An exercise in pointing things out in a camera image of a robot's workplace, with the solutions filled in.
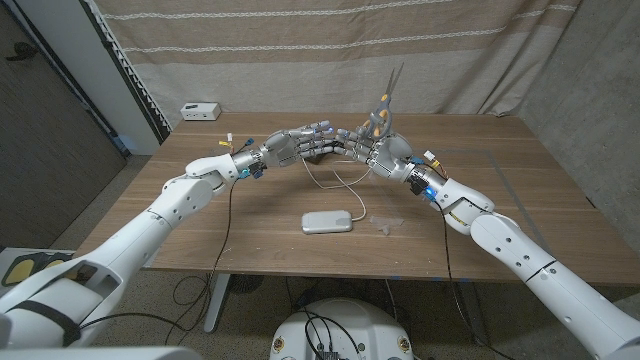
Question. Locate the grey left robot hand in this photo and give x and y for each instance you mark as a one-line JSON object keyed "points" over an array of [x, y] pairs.
{"points": [[282, 147]]}

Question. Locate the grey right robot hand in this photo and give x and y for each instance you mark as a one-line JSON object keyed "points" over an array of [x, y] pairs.
{"points": [[395, 155]]}

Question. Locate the clear plastic bag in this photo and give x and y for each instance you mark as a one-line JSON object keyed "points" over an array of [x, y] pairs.
{"points": [[386, 222]]}

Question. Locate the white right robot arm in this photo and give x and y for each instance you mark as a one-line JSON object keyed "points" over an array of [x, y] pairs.
{"points": [[530, 260]]}

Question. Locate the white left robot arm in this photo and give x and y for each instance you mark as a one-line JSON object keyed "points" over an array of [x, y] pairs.
{"points": [[140, 235]]}

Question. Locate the silver power bank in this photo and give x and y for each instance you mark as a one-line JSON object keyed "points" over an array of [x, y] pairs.
{"points": [[327, 222]]}

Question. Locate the white power strip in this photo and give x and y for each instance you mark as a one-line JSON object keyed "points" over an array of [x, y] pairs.
{"points": [[200, 111]]}

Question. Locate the beige striped curtain backdrop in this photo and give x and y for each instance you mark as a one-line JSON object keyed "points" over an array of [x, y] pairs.
{"points": [[325, 50]]}

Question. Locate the black round floor object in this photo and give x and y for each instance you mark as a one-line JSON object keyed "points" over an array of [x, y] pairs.
{"points": [[245, 283]]}

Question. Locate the white table leg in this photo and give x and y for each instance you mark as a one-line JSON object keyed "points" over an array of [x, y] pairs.
{"points": [[472, 315], [216, 302]]}

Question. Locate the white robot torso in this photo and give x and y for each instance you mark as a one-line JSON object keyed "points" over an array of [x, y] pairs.
{"points": [[345, 325]]}

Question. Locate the black zigzag frame strip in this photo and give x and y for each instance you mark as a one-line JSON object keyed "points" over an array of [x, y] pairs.
{"points": [[127, 75]]}

